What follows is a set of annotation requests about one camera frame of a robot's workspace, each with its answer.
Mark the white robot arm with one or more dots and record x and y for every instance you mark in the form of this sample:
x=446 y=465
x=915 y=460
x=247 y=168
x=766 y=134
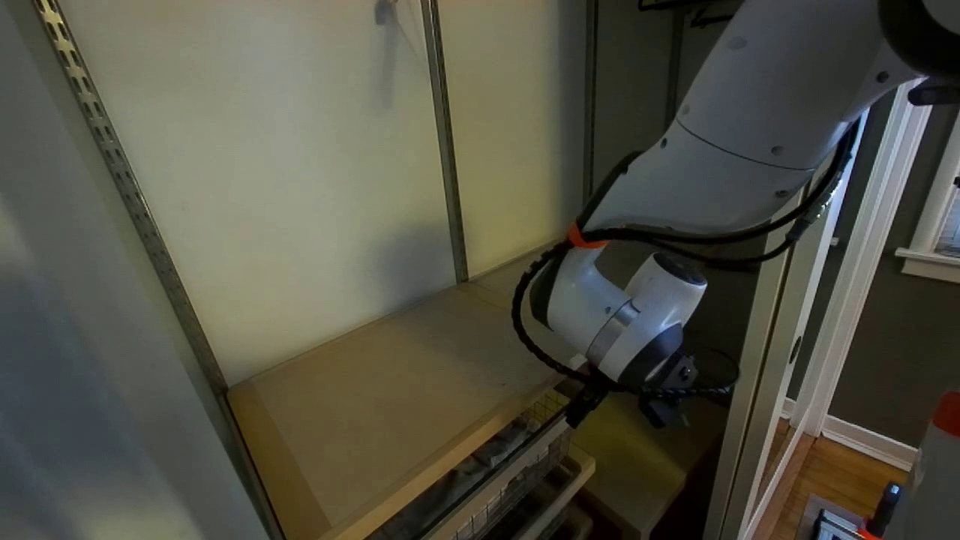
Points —
x=775 y=100

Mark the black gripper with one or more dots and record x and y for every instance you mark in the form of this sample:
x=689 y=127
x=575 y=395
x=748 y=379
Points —
x=663 y=377

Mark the white door frame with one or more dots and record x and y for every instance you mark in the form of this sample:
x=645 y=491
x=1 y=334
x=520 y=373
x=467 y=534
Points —
x=789 y=358

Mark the metal wall shelf rail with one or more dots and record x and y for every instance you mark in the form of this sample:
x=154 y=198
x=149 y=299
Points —
x=202 y=364

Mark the wooden shelf board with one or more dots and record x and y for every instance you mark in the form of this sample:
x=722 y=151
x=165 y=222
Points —
x=356 y=431

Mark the wooden top drawer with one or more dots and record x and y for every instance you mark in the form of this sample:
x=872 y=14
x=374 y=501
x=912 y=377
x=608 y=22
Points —
x=516 y=484

